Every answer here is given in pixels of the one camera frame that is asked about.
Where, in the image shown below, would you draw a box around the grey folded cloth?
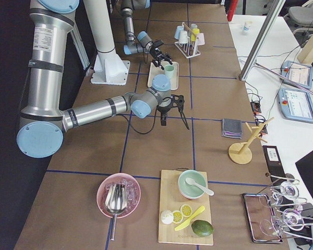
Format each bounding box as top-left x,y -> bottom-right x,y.
221,118 -> 243,139

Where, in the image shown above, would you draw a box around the near teach pendant tablet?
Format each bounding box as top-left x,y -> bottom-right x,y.
278,88 -> 313,123

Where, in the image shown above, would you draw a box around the pink cup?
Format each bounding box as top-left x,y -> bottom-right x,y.
196,33 -> 205,46

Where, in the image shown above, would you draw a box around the pink bowl with ice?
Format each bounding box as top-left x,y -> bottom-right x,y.
97,173 -> 141,219

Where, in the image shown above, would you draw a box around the white cup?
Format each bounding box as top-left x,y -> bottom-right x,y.
178,30 -> 188,44

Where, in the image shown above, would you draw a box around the wine glass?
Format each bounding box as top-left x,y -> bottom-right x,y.
259,208 -> 313,236
259,179 -> 307,208

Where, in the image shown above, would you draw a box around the wooden cutting board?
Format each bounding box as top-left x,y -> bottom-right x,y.
158,170 -> 213,245

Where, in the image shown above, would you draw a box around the metal ice scoop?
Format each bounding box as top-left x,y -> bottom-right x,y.
105,184 -> 128,241

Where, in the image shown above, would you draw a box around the grey office chair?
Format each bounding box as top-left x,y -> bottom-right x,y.
284,1 -> 313,34

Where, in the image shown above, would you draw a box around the far teach pendant tablet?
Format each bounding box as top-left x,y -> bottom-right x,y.
281,60 -> 313,90

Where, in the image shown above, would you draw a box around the grey cup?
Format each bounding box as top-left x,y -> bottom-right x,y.
190,23 -> 198,31

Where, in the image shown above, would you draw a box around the black power box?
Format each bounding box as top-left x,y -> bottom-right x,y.
262,145 -> 285,177

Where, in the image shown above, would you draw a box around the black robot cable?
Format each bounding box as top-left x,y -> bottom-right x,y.
122,109 -> 157,135

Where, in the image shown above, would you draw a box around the yellow cup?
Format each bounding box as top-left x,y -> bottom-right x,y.
190,29 -> 200,42

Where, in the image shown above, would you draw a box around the avocado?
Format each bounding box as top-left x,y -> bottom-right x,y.
191,220 -> 214,237

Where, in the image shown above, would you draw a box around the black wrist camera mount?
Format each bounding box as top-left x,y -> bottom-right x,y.
151,40 -> 164,50

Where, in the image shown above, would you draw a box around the beige rabbit tray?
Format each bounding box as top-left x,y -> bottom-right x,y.
147,61 -> 179,91

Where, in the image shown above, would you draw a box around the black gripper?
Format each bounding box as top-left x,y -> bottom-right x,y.
157,100 -> 189,130
149,47 -> 173,70

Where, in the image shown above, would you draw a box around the lemon slices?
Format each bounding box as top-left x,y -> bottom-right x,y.
172,204 -> 193,224

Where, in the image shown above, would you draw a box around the black framed glass tray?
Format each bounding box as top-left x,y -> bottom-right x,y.
242,193 -> 283,244

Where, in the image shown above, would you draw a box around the aluminium frame post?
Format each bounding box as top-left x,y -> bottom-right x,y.
239,0 -> 285,81

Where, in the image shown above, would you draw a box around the yellow plastic knife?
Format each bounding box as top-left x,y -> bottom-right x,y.
174,205 -> 206,231

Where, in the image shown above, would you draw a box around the wooden mug tree stand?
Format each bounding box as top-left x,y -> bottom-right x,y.
228,117 -> 274,165

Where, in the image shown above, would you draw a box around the white pillar with base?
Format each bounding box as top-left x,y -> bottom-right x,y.
84,0 -> 130,85

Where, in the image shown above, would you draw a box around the light blue cup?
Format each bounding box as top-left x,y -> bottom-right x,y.
174,26 -> 184,40

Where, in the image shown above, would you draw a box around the white garlic bulb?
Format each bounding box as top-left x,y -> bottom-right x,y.
160,210 -> 174,224

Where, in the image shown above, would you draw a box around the green bowl with spoon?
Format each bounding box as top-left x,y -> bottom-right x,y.
178,170 -> 214,199

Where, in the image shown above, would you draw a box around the teach pendant tablet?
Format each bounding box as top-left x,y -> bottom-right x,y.
278,88 -> 313,123
281,60 -> 313,90

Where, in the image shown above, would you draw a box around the green cup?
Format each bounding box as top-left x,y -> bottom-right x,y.
164,65 -> 175,79

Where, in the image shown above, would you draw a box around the paper cup blue band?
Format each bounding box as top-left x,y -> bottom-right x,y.
242,20 -> 252,35

